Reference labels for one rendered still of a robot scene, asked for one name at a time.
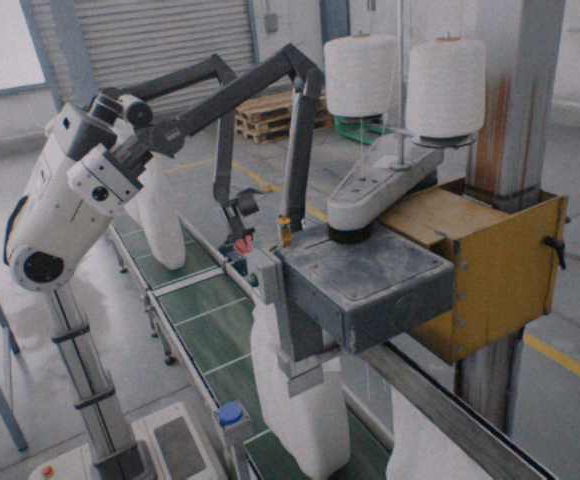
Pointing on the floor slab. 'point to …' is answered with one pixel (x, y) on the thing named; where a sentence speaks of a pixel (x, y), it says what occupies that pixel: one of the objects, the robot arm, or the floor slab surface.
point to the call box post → (241, 461)
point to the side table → (3, 351)
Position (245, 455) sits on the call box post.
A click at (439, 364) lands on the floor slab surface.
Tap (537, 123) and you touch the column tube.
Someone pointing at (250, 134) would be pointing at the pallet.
